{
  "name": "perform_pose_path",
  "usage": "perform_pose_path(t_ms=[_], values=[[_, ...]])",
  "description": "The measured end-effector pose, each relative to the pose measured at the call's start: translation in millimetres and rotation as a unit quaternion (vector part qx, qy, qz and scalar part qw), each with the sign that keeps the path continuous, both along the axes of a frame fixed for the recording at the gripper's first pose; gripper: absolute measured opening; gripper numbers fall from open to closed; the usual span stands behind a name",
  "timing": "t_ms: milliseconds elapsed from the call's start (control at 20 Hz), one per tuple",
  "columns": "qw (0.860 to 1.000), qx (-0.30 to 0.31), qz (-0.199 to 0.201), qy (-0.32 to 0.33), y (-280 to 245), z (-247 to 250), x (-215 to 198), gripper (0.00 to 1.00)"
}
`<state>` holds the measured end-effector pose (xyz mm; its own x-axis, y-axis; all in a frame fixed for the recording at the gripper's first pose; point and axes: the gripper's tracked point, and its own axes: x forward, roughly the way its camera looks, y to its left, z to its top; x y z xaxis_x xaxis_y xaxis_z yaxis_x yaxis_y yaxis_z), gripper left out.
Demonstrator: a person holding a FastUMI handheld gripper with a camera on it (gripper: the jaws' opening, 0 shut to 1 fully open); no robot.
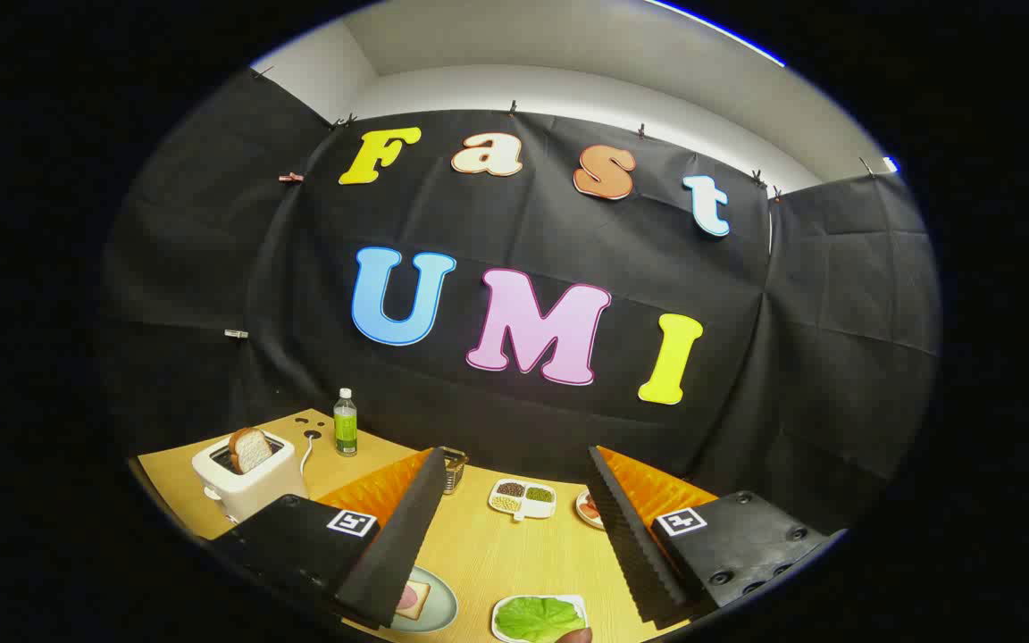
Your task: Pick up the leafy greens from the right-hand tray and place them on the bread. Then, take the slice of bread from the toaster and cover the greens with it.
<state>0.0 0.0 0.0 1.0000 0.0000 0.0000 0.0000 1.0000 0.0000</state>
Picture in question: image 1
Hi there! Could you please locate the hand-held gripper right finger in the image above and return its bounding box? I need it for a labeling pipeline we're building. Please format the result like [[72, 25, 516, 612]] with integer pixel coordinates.
[[588, 445, 848, 626]]

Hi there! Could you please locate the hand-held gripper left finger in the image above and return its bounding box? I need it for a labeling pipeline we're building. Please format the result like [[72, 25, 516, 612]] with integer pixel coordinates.
[[209, 447, 450, 629]]

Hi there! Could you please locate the green lettuce leaf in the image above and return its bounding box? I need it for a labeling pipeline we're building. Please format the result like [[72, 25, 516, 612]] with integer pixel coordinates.
[[497, 597, 585, 642]]

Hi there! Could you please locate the toasted bread slice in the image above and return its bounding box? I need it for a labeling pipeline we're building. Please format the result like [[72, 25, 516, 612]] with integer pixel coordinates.
[[229, 428, 274, 474]]

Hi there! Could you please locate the white bread slice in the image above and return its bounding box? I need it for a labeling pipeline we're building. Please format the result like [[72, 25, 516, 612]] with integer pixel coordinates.
[[397, 579, 431, 621]]

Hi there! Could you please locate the pale green round plate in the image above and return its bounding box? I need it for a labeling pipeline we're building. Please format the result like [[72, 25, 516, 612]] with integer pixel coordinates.
[[389, 564, 459, 634]]

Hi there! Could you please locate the white divided dish with beans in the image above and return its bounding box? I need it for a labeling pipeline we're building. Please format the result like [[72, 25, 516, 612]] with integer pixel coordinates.
[[488, 478, 557, 522]]

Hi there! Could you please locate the green label plastic bottle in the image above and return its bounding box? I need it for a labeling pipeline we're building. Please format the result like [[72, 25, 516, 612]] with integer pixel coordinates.
[[333, 388, 359, 457]]

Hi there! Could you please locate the white square plate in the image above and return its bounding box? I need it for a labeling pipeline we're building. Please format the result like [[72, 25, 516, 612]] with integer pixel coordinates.
[[490, 594, 589, 643]]

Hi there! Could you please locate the white toaster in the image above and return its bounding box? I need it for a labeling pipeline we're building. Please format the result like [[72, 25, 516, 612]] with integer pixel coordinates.
[[191, 431, 310, 524]]

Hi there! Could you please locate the black backdrop cloth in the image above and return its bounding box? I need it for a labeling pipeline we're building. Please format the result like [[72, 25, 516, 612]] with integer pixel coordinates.
[[99, 67, 941, 537]]

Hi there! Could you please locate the metal wire basket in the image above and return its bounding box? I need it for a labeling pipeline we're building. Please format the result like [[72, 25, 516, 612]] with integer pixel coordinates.
[[440, 447, 469, 495]]

